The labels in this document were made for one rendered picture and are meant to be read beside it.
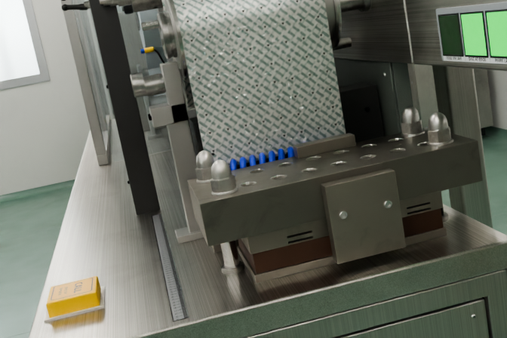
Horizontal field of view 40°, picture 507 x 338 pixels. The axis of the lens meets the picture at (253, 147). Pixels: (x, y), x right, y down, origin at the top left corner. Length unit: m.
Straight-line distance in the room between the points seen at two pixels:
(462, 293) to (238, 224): 0.32
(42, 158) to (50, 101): 0.54
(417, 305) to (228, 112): 0.41
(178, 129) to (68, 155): 5.59
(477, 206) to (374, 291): 0.53
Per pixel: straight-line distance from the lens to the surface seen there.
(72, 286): 1.05
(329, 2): 1.13
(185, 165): 1.18
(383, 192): 0.94
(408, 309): 0.96
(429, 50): 1.01
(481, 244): 0.99
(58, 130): 6.71
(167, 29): 1.10
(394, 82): 1.19
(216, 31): 1.08
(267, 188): 0.92
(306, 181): 0.93
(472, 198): 1.41
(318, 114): 1.12
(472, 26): 0.88
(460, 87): 1.37
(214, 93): 1.09
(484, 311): 1.02
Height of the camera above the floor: 1.25
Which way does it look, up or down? 11 degrees down
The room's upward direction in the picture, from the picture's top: 11 degrees counter-clockwise
